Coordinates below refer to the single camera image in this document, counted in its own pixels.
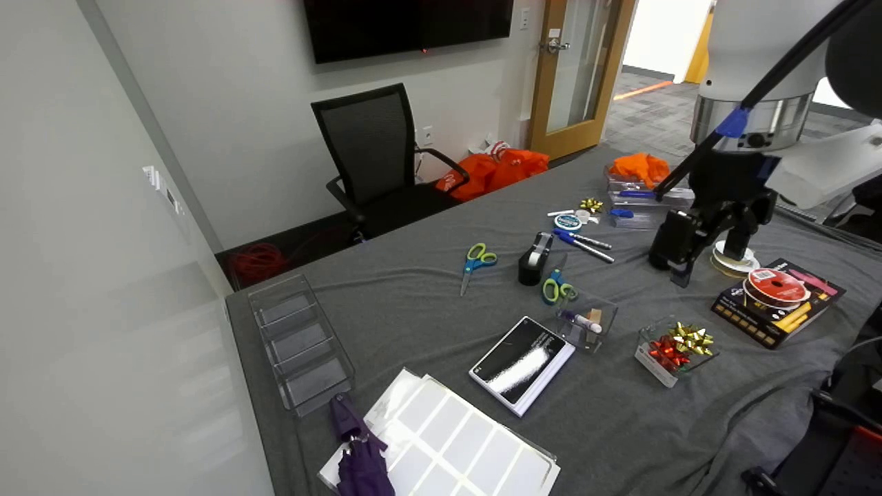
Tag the clear blue storage box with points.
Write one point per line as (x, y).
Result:
(637, 204)

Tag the purple glove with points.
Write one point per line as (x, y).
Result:
(363, 465)

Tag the black white tablet box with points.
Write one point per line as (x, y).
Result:
(521, 362)

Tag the orange bags on floor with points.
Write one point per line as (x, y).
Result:
(492, 172)

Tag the black tape dispenser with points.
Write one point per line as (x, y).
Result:
(530, 264)

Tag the red ribbon spool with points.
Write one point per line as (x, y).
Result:
(776, 288)

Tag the blue white pens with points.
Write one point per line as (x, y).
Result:
(586, 244)

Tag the black wall television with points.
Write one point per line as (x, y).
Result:
(363, 27)

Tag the small green blue scissors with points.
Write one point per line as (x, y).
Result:
(559, 290)

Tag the black office chair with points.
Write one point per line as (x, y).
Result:
(373, 146)

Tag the clear plastic tray organizer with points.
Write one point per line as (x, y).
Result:
(301, 344)

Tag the box of gift bows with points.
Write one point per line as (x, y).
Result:
(674, 351)

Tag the clear box with markers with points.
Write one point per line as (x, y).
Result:
(588, 329)

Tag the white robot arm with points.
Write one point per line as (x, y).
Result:
(786, 118)

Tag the grey table cloth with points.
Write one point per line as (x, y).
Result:
(396, 304)

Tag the black chair at right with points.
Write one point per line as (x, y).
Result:
(842, 449)

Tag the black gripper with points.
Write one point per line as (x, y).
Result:
(723, 183)

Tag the orange cloth on table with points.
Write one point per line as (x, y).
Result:
(644, 169)

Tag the white label sheets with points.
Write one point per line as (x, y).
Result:
(439, 445)

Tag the wooden glass door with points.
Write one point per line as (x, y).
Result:
(579, 59)

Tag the black cup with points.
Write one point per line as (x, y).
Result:
(674, 244)

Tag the white tape roll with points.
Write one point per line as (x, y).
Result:
(742, 264)

